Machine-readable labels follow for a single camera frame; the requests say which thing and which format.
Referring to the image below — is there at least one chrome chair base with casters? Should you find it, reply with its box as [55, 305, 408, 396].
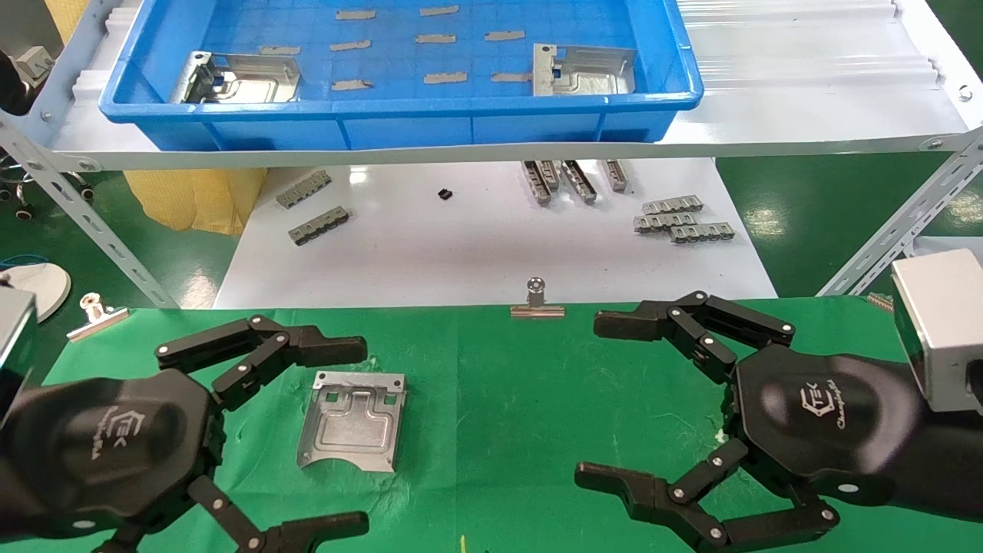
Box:
[0, 150, 98, 224]

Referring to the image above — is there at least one small grey box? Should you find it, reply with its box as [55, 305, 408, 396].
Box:
[13, 45, 56, 82]

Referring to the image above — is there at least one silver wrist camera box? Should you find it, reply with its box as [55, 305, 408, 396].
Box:
[0, 288, 38, 408]
[891, 248, 983, 413]

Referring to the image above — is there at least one stamped metal bracket plate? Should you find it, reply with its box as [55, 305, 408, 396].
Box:
[167, 51, 301, 105]
[531, 43, 637, 98]
[296, 370, 406, 473]

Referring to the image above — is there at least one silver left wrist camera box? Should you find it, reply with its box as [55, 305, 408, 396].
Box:
[0, 288, 38, 408]

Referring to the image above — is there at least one yellow mesh bag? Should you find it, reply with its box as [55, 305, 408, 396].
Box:
[123, 167, 270, 236]
[45, 0, 90, 44]

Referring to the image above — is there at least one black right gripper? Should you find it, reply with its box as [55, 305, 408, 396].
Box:
[574, 290, 924, 553]

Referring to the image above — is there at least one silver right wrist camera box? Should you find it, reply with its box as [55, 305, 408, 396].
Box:
[891, 248, 983, 413]

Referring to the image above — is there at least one grey slotted angle bar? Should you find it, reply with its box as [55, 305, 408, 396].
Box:
[816, 127, 983, 298]
[0, 111, 180, 310]
[23, 0, 147, 127]

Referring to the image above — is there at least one white round disc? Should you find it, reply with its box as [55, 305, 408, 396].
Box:
[0, 261, 72, 323]

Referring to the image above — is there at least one white shelf board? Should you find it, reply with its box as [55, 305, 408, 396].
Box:
[46, 0, 983, 171]

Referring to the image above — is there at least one silver binder clip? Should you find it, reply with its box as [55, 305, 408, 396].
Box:
[510, 277, 567, 320]
[66, 292, 130, 343]

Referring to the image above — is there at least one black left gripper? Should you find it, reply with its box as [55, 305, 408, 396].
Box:
[12, 369, 227, 536]

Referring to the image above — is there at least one blue plastic bin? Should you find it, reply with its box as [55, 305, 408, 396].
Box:
[98, 0, 703, 152]

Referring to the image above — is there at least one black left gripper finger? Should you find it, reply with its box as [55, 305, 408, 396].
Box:
[155, 313, 368, 412]
[92, 476, 370, 553]

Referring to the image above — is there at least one black rounded object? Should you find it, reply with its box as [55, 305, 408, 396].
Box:
[0, 50, 33, 118]

